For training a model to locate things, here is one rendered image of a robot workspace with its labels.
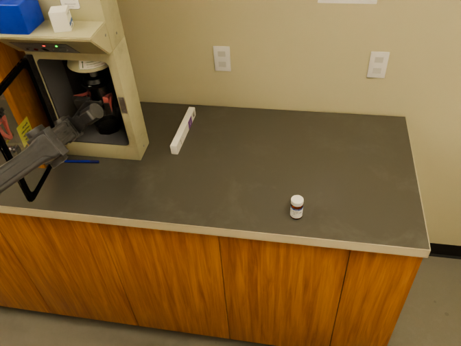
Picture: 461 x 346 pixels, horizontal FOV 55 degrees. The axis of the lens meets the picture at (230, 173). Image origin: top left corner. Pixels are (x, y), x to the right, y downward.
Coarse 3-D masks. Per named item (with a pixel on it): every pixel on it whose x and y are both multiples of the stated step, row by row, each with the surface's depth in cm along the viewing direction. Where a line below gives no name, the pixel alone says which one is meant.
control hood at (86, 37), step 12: (48, 24) 136; (84, 24) 134; (96, 24) 134; (0, 36) 132; (12, 36) 132; (24, 36) 131; (36, 36) 130; (48, 36) 130; (60, 36) 129; (72, 36) 129; (84, 36) 128; (96, 36) 131; (108, 36) 138; (84, 48) 135; (96, 48) 134; (108, 48) 139
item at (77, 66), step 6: (72, 60) 152; (78, 60) 150; (72, 66) 152; (78, 66) 151; (84, 66) 151; (90, 66) 151; (96, 66) 151; (102, 66) 152; (78, 72) 152; (84, 72) 151; (90, 72) 152
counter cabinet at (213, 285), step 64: (0, 256) 191; (64, 256) 182; (128, 256) 173; (192, 256) 166; (256, 256) 159; (320, 256) 152; (384, 256) 146; (128, 320) 211; (192, 320) 200; (256, 320) 190; (320, 320) 181; (384, 320) 173
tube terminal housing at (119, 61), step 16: (48, 0) 134; (80, 0) 132; (96, 0) 131; (112, 0) 139; (48, 16) 138; (80, 16) 136; (96, 16) 135; (112, 16) 140; (112, 32) 141; (112, 48) 142; (112, 64) 146; (128, 64) 155; (128, 80) 156; (128, 96) 157; (128, 112) 159; (128, 128) 164; (144, 128) 175; (80, 144) 174; (96, 144) 172; (128, 144) 170; (144, 144) 177
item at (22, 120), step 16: (16, 64) 143; (16, 80) 142; (0, 96) 134; (16, 96) 143; (32, 96) 152; (0, 112) 134; (16, 112) 143; (32, 112) 152; (0, 128) 135; (16, 128) 143; (32, 128) 152; (16, 144) 143; (32, 176) 153
